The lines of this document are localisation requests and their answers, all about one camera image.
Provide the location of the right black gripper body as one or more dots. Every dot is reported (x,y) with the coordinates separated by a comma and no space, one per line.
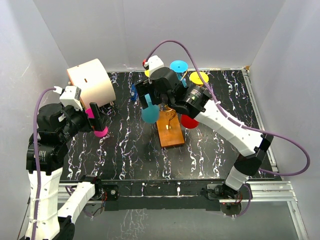
(162,99)

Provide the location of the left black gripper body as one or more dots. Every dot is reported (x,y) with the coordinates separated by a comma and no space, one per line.
(78,120)

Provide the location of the pink wine glass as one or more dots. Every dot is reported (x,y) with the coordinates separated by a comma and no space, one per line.
(97,134)

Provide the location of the light blue wine glass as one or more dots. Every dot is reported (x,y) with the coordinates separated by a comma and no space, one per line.
(150,114)

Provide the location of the red wine glass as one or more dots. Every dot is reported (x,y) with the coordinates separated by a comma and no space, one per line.
(187,122)

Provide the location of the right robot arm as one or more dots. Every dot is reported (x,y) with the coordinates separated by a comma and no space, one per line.
(251,145)

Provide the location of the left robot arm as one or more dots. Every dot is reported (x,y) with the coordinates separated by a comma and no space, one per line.
(55,127)

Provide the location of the yellow wine glass left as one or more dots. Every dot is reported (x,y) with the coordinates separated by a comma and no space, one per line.
(147,74)

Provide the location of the yellow wine glass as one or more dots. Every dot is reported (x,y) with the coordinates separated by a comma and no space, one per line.
(194,78)
(147,74)

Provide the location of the teal wine glass back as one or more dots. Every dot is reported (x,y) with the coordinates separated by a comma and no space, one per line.
(180,68)

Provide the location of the yellow wine glass right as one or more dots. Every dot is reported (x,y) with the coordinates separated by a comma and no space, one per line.
(194,78)

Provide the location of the wooden rack base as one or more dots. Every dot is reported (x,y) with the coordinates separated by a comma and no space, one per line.
(172,137)

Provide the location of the blue stapler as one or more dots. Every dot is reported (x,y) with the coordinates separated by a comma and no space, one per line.
(133,93)

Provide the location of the white cylindrical box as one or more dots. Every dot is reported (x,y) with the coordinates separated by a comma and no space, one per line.
(94,82)

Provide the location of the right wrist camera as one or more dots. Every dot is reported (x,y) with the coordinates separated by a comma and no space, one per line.
(152,64)

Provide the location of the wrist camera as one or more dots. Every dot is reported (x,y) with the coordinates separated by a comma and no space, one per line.
(70,96)
(152,64)

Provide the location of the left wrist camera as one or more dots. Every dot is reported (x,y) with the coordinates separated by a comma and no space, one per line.
(70,96)

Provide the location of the gold wire glass rack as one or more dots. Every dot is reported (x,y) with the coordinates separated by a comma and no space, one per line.
(169,112)

